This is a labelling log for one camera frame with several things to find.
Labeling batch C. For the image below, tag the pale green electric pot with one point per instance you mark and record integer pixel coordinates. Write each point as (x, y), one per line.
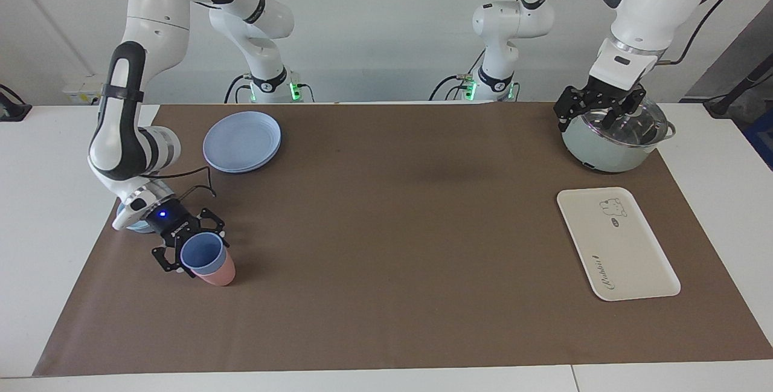
(604, 150)

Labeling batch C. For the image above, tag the blue plastic cup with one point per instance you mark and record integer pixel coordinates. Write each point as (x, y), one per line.
(202, 253)

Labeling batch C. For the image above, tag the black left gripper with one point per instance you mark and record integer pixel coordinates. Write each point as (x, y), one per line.
(610, 93)

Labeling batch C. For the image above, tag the cream rabbit print tray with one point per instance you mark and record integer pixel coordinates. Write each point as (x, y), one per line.
(622, 247)

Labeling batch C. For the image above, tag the light blue bowl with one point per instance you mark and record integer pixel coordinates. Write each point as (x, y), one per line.
(136, 226)

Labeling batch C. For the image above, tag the black stand pole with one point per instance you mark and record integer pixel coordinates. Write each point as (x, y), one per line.
(743, 84)

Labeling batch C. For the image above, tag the black clamp mount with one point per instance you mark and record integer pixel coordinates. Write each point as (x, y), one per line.
(12, 111)

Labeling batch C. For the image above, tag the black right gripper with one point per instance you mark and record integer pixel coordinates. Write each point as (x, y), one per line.
(169, 220)

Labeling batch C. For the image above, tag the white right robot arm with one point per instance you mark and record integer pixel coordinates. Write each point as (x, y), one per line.
(157, 17)

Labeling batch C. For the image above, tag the white wall power strip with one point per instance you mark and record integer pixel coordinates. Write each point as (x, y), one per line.
(81, 90)

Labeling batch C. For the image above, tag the brown table mat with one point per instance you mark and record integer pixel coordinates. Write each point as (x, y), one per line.
(392, 259)

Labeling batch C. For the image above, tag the blue crate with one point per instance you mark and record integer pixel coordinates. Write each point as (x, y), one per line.
(762, 138)

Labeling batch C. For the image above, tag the pink plastic cup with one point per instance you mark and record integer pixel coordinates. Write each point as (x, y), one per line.
(222, 274)

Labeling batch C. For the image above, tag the light blue plate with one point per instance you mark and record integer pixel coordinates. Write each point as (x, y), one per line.
(241, 143)

